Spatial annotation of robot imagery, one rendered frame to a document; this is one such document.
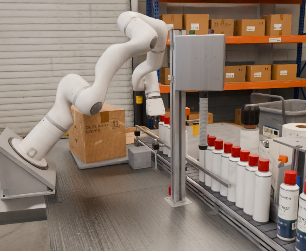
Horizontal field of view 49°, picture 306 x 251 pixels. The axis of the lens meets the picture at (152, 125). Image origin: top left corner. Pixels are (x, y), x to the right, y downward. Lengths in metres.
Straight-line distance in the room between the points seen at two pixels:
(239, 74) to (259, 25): 0.81
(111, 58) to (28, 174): 0.61
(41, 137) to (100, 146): 0.38
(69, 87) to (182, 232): 0.80
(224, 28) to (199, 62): 4.25
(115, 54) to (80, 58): 4.05
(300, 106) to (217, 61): 3.40
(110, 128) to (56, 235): 0.77
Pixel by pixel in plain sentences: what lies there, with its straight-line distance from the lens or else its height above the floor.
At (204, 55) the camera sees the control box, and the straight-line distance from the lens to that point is 1.19.
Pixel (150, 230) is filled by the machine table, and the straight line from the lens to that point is 1.20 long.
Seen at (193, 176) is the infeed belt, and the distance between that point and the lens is 1.52.
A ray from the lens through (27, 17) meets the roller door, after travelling 5.67.
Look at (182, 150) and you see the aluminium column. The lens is 1.31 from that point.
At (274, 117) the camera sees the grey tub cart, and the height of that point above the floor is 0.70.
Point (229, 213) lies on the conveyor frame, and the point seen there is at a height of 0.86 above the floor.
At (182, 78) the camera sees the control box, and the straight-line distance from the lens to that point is 1.20.
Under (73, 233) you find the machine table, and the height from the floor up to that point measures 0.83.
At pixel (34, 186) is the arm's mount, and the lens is 1.54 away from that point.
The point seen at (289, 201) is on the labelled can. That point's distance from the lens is 1.04.
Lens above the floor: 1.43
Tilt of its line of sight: 13 degrees down
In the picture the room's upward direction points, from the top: 1 degrees counter-clockwise
